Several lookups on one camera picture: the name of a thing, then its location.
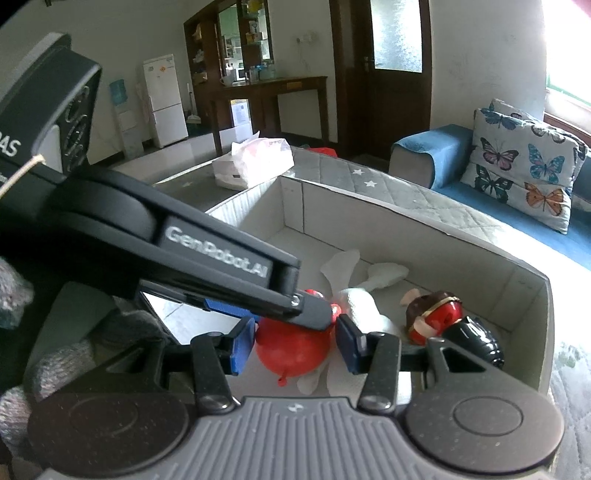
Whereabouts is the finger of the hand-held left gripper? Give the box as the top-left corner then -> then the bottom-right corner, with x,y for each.
202,296 -> 260,320
256,290 -> 337,332

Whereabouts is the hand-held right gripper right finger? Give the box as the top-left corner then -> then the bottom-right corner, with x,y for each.
336,316 -> 509,414

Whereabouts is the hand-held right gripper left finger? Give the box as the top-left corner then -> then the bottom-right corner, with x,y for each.
92,318 -> 257,414

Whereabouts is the white plush rabbit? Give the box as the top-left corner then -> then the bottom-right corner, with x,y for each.
298,249 -> 413,398

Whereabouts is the red round toy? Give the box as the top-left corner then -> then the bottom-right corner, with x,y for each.
255,289 -> 345,387

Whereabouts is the black-haired red doll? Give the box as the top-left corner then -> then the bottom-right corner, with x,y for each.
400,289 -> 507,368

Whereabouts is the grey cardboard box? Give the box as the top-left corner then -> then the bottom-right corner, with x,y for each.
203,175 -> 556,403

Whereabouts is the person's left hand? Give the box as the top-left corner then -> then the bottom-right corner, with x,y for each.
0,256 -> 163,457

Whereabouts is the water dispenser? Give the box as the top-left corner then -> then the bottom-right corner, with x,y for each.
109,79 -> 140,158

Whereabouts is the white refrigerator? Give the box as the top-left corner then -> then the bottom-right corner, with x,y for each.
141,54 -> 189,149

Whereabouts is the pink tissue pack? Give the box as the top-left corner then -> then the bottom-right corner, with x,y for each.
212,137 -> 295,190

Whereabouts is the white box with label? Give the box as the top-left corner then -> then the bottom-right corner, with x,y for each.
229,97 -> 253,131

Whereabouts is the dark wooden cabinet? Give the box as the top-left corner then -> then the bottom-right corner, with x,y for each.
183,0 -> 274,123

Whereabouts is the wooden console table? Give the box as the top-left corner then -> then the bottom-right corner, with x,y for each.
194,76 -> 329,157

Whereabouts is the blue sofa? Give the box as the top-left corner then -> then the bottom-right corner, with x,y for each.
389,124 -> 591,274

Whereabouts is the dark wooden door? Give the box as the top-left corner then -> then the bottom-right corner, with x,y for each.
329,0 -> 433,163

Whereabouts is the butterfly print pillow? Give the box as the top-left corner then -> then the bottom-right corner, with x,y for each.
461,107 -> 590,236
488,98 -> 539,121

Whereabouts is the window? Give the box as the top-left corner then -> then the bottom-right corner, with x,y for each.
544,65 -> 591,137

